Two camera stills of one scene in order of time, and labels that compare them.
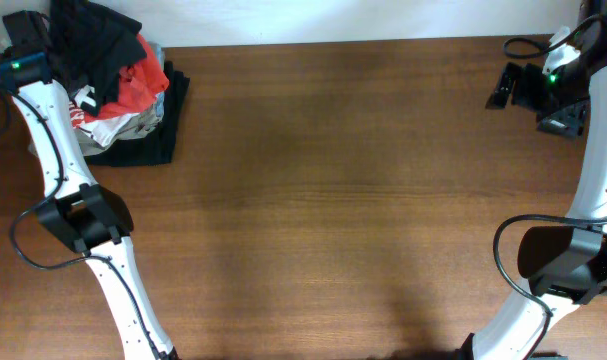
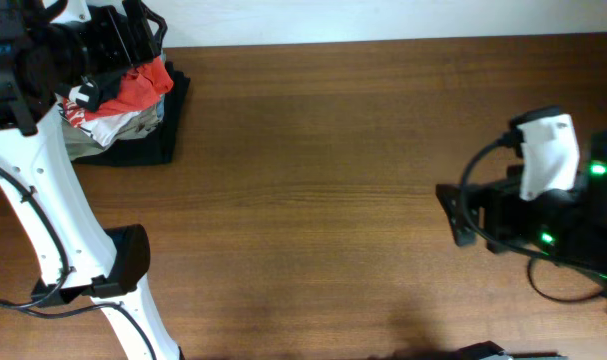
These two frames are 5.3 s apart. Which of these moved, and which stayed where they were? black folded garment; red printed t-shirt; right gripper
Moved: right gripper
Stayed: red printed t-shirt; black folded garment
